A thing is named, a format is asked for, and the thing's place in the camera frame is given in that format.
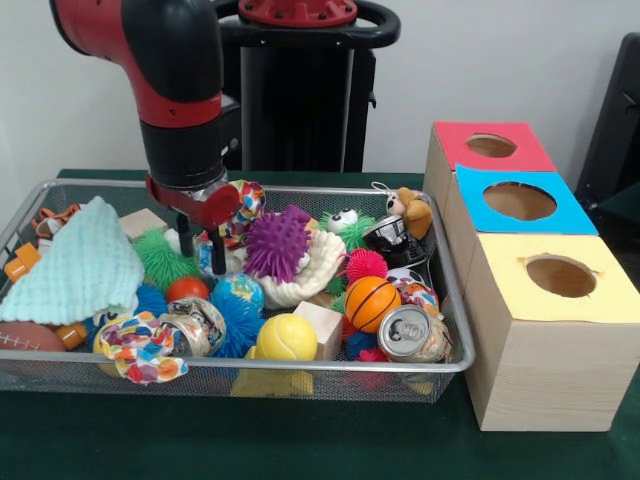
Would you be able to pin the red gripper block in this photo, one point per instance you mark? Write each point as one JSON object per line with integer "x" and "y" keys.
{"x": 200, "y": 203}

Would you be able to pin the clear plastic packet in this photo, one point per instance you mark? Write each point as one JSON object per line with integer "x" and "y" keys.
{"x": 203, "y": 258}

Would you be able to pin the colourful polka dot cloth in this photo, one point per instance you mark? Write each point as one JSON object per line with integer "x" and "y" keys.
{"x": 248, "y": 205}

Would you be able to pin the mint green knitted cloth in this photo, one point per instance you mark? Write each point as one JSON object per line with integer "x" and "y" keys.
{"x": 75, "y": 270}

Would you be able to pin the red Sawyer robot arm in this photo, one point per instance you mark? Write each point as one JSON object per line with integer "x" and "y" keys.
{"x": 165, "y": 80}

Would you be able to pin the clear mesh bin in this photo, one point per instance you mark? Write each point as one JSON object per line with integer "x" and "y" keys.
{"x": 250, "y": 384}

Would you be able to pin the wooden box with three holes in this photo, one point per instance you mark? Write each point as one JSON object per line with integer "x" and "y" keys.
{"x": 550, "y": 370}

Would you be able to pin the green fuzzy toy with eyes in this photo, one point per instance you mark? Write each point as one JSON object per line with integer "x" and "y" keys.
{"x": 160, "y": 262}

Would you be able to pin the purple spiky ball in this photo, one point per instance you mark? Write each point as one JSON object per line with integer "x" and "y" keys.
{"x": 278, "y": 242}

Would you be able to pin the yellow tennis ball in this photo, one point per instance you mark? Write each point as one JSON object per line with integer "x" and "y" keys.
{"x": 287, "y": 337}

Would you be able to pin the orange plastic building block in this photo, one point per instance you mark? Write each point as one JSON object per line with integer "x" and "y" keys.
{"x": 22, "y": 260}

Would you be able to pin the small orange basketball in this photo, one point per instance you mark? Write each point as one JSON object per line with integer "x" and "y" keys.
{"x": 372, "y": 303}

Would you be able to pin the small brown football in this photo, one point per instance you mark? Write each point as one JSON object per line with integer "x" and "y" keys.
{"x": 25, "y": 337}

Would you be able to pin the dark green table cloth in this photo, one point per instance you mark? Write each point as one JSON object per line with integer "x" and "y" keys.
{"x": 250, "y": 440}

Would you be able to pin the silver drink can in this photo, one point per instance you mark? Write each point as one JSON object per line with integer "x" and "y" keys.
{"x": 412, "y": 333}

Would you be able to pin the black office chair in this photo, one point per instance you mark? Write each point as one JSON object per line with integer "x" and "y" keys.
{"x": 615, "y": 130}

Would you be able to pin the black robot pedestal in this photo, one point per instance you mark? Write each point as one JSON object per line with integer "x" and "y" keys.
{"x": 300, "y": 110}

